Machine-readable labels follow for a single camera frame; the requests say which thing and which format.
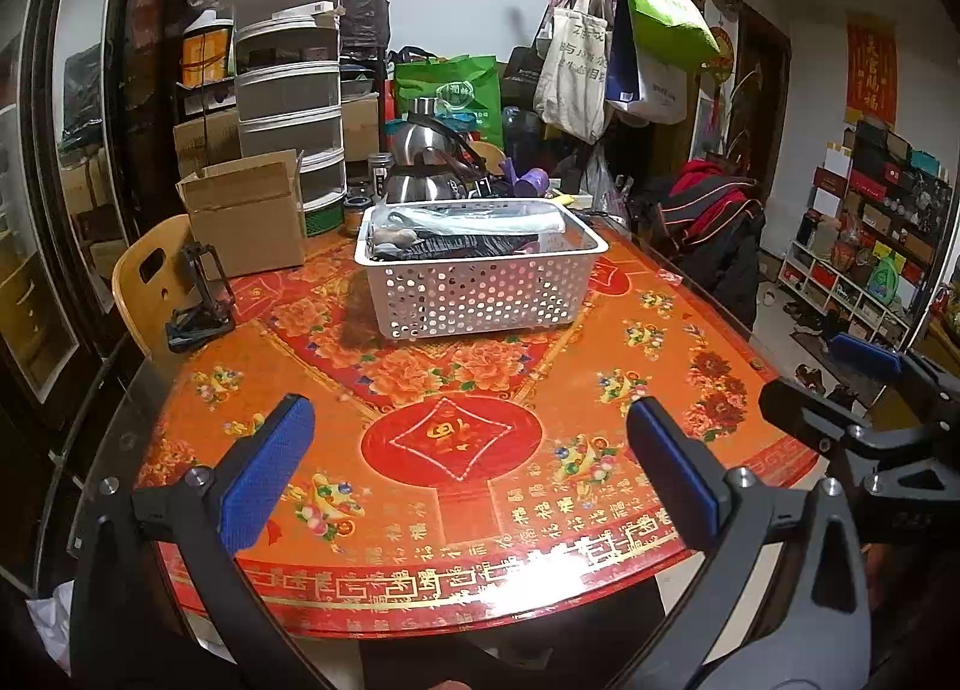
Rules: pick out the red floral tablecloth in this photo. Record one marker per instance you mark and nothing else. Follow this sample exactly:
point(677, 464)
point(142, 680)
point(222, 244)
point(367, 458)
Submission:
point(450, 435)

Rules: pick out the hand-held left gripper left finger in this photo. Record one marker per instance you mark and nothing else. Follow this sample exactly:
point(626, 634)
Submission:
point(266, 469)

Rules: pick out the lime green bag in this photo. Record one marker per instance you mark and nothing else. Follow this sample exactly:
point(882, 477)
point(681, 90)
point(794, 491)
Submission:
point(664, 7)

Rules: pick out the green shopping bag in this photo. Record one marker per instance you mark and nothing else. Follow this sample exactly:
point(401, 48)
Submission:
point(465, 90)

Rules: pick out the dark striped cloth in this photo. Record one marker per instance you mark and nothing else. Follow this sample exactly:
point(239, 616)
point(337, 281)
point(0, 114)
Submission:
point(465, 245)

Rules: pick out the black plastic bag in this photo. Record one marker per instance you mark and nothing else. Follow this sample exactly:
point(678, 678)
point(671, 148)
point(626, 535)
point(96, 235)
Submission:
point(360, 4)

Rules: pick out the red black backpack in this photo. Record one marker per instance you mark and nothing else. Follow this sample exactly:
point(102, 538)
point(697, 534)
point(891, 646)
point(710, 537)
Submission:
point(712, 225)

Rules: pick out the white perforated plastic basket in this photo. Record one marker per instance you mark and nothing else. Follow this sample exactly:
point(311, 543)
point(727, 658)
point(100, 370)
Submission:
point(480, 292)

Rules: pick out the white tote bag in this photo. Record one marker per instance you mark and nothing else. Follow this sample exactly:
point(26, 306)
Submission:
point(664, 94)

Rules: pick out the wooden chair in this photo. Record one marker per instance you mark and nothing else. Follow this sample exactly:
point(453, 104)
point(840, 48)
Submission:
point(139, 292)

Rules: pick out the red wall poster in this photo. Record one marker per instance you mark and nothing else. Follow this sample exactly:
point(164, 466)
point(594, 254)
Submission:
point(871, 71)

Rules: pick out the dark lid jar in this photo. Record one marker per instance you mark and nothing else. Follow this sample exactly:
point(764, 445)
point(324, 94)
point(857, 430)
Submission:
point(379, 176)

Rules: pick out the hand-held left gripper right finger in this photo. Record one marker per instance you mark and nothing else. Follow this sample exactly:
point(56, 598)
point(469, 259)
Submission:
point(675, 469)

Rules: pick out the orange canister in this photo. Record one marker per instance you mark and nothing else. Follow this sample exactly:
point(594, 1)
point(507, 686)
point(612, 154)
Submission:
point(206, 56)

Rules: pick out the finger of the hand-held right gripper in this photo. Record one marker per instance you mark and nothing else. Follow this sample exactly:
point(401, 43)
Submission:
point(810, 416)
point(866, 354)

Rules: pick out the white printed plastic bag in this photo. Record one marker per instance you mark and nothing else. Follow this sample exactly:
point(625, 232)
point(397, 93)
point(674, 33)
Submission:
point(51, 630)

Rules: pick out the hanging clear plastic bag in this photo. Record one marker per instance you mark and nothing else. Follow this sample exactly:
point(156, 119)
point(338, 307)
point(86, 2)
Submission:
point(604, 184)

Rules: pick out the purple plastic item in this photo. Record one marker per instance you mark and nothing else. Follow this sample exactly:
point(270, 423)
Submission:
point(532, 181)

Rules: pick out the stainless steel kettle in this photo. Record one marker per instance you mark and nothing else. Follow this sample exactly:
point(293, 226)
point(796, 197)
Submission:
point(424, 172)

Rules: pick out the stacked plastic drawer tower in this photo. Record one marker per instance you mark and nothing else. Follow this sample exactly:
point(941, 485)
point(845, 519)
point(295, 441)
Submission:
point(292, 97)

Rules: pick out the green plastic basket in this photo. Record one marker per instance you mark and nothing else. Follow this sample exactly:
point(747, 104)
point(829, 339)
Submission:
point(326, 217)

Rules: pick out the blue bag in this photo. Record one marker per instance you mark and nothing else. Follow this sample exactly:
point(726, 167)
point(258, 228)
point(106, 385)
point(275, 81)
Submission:
point(622, 60)

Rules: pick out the shelf of boxes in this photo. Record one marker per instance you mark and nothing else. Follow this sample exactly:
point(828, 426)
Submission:
point(870, 240)

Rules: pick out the black folding phone stand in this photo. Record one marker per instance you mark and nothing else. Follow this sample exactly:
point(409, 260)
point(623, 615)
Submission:
point(199, 322)

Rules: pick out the dark wooden door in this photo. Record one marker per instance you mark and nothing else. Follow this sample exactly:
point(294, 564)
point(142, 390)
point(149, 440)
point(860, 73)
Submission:
point(757, 75)

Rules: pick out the open cardboard box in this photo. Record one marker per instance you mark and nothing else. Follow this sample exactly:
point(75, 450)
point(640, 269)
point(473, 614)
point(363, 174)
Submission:
point(247, 225)

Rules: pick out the amber glass jar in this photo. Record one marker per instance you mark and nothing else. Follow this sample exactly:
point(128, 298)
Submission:
point(357, 216)

